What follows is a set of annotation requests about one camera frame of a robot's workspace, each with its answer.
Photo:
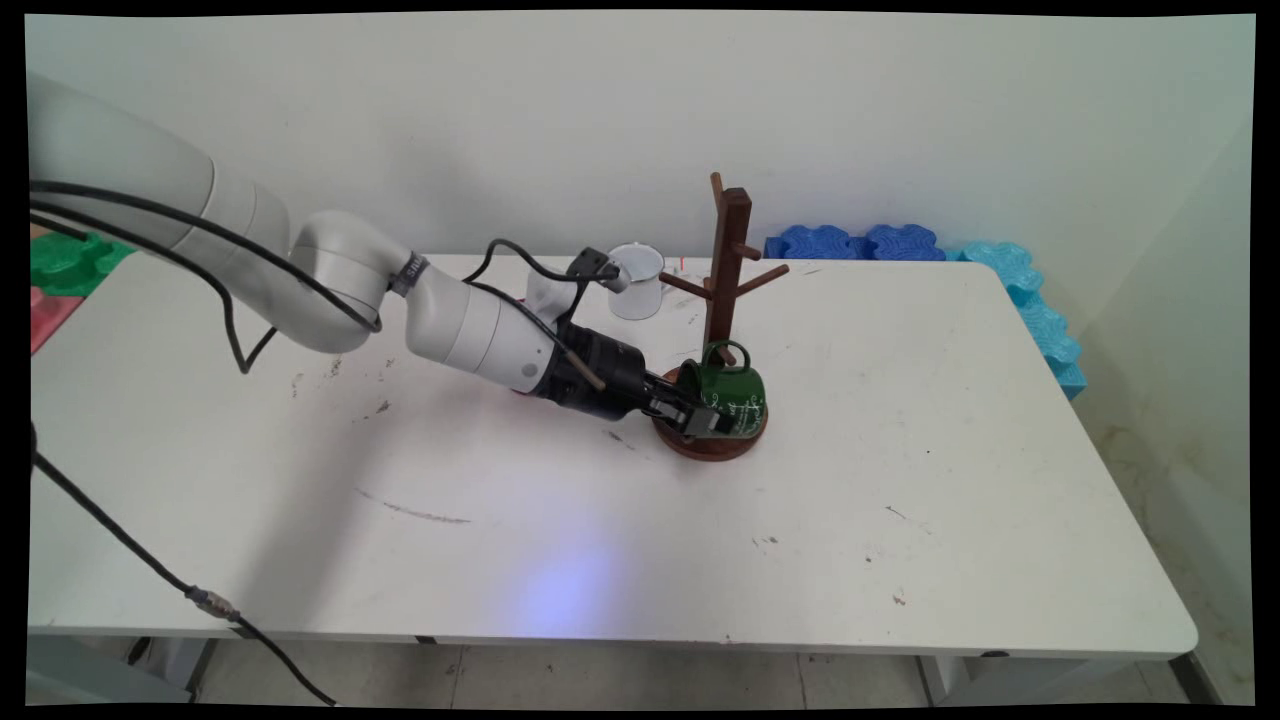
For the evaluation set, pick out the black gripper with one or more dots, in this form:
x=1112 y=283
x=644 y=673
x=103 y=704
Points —
x=600 y=375

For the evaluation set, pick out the green enamel mug white print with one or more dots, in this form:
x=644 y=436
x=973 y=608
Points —
x=735 y=385

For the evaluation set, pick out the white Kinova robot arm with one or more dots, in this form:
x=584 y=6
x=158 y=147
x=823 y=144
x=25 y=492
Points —
x=330 y=270

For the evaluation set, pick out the dark wooden mug tree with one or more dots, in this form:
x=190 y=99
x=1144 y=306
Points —
x=730 y=260

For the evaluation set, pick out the dark blue foam mat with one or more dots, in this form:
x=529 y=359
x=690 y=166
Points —
x=903 y=243
x=815 y=243

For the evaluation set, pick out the light blue foam mat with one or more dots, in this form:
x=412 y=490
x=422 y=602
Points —
x=1000 y=262
x=1050 y=345

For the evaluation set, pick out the dark table leg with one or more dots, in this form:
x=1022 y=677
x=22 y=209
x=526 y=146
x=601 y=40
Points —
x=1195 y=680

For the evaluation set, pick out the white table leg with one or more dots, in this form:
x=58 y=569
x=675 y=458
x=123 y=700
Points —
x=175 y=660

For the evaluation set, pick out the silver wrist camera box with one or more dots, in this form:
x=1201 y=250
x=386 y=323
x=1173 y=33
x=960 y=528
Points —
x=595 y=268

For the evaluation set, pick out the grey floor frame bar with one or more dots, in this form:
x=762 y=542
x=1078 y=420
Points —
x=80 y=675

